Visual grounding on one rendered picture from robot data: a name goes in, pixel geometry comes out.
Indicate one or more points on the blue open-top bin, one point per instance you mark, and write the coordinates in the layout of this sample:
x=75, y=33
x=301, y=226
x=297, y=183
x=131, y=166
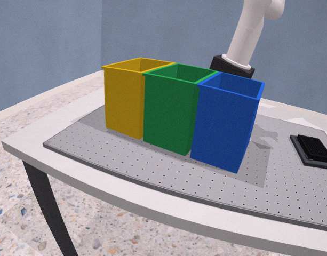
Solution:
x=224, y=120

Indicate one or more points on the green open-top bin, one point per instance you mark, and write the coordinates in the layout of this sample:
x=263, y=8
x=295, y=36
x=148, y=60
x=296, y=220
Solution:
x=170, y=105

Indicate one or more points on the yellow open-top bin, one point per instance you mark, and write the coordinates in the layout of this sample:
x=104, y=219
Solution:
x=124, y=94

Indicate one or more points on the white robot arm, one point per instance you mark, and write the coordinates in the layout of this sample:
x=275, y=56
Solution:
x=249, y=29

